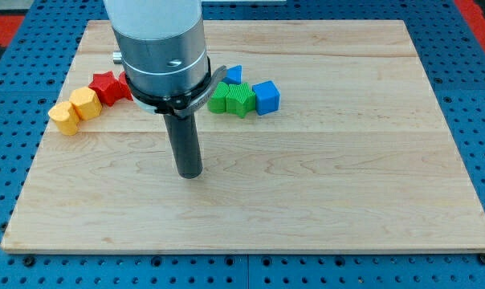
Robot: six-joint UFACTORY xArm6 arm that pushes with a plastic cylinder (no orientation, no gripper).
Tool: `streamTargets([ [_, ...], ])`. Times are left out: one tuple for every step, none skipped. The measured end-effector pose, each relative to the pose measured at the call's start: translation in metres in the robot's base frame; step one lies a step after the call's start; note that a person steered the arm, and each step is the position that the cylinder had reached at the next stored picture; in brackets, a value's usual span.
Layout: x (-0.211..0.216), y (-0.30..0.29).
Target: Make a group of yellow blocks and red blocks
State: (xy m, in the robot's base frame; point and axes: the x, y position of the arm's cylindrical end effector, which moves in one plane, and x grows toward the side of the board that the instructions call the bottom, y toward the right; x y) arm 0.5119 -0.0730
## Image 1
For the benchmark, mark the green star block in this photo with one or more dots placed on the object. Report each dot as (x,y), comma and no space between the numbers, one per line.
(240,99)

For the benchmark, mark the yellow hexagon block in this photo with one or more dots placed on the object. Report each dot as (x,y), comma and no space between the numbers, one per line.
(86,103)

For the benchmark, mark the blue cube block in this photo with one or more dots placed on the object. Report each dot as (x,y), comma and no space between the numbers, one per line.
(267,97)

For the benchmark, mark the light wooden board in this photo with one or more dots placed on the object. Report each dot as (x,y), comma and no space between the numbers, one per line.
(357,160)

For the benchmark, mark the green half-round block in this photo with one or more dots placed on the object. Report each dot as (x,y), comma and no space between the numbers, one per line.
(217,102)

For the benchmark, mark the yellow heart block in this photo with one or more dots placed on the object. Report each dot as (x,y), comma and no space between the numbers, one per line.
(65,118)

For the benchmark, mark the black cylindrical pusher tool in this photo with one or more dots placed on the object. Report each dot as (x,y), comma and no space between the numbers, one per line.
(183,137)

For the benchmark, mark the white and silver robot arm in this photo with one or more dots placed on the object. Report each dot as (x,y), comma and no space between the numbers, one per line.
(162,43)

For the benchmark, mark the blue triangle block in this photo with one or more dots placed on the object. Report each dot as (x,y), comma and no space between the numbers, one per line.
(234,75)

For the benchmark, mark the red block behind arm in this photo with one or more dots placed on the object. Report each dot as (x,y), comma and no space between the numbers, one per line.
(125,90)

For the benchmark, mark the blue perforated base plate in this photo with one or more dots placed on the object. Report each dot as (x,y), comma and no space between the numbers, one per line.
(32,72)

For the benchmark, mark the red star block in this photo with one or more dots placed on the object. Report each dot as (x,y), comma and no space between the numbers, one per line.
(107,88)

